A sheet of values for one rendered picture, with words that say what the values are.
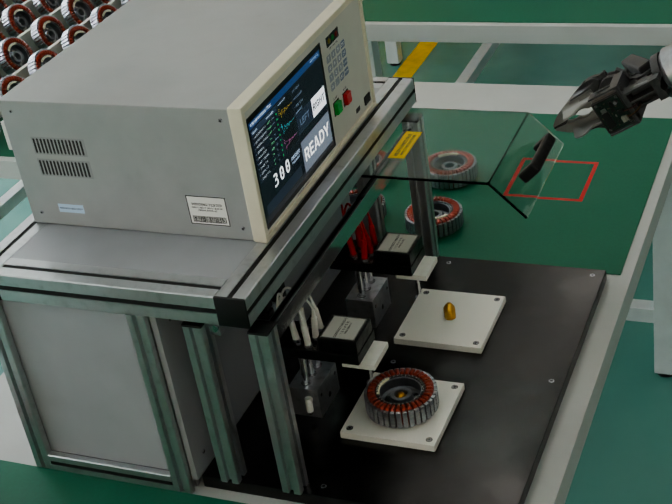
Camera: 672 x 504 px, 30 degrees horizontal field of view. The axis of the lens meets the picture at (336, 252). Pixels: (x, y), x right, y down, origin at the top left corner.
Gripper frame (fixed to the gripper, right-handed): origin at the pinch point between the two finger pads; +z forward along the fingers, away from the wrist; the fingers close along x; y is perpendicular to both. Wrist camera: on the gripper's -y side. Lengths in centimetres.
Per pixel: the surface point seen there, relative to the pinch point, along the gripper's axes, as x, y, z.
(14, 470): -10, 65, 80
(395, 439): 16, 50, 27
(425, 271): 5.7, 20.4, 25.2
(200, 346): -15, 63, 34
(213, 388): -8, 63, 37
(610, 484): 91, -30, 53
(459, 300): 15.7, 13.8, 27.6
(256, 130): -33, 48, 15
